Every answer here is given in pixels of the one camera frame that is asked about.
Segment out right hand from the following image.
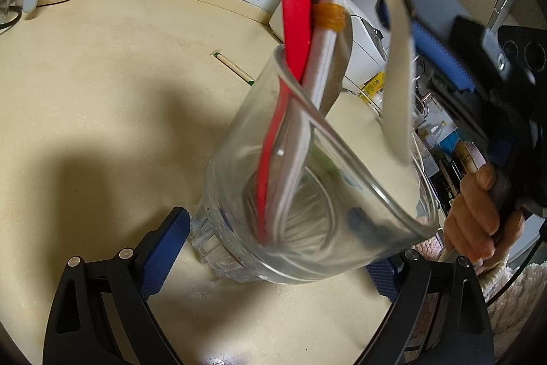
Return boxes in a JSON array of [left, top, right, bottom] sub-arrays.
[[443, 164, 524, 274]]

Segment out white knit sleeve forearm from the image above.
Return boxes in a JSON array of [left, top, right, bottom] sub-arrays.
[[413, 235, 547, 349]]

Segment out white plastic spork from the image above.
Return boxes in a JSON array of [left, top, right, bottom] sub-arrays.
[[382, 0, 415, 164]]

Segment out disposable chopsticks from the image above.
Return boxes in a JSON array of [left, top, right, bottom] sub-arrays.
[[212, 51, 255, 85]]

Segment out white rice cooker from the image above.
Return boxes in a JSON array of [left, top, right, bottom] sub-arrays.
[[269, 0, 388, 93]]

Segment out yellow carton box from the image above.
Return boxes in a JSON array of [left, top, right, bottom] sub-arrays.
[[360, 71, 385, 107]]

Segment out clear drinking glass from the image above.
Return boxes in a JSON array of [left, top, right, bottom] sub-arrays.
[[191, 47, 439, 284]]

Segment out white chopsticks pair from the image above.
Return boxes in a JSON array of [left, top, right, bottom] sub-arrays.
[[269, 0, 346, 243]]

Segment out red plastic spoon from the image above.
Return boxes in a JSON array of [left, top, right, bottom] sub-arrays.
[[256, 0, 310, 242]]

